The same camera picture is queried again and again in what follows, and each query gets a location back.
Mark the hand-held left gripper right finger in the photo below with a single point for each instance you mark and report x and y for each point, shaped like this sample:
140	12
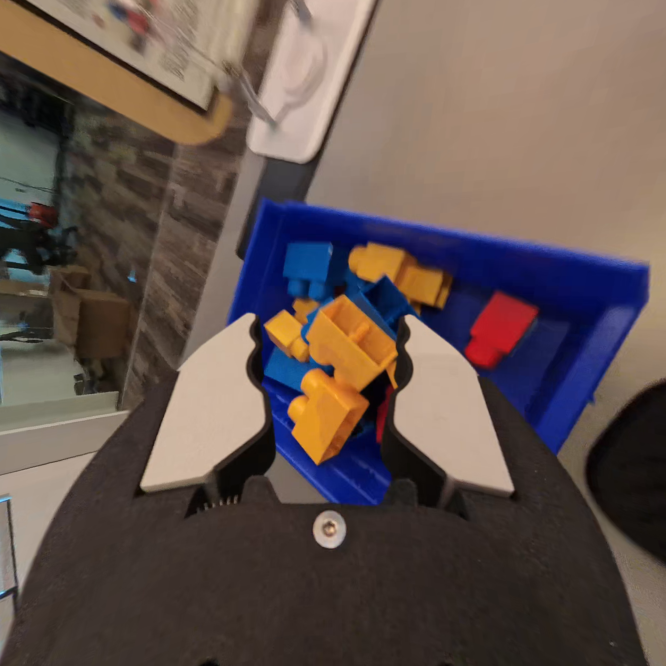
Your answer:
447	416

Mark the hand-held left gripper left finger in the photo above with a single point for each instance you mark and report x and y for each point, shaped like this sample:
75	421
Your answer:
208	411

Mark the red one-stud block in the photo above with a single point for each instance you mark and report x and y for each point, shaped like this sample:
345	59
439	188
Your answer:
499	322

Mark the pile of toy blocks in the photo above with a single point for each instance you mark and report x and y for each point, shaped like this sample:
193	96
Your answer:
333	416

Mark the blue plastic bin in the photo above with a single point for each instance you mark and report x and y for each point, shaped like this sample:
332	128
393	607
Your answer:
572	338

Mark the stack of cardboard boxes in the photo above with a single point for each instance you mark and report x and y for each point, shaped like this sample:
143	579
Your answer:
99	322

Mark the black wrist rest pad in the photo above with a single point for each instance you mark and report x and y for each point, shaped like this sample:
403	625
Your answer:
635	468

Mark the red tool case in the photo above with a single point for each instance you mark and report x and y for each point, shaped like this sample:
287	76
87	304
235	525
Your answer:
44	214

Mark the printed instruction sheet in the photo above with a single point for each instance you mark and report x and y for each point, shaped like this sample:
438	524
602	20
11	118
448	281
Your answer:
171	41

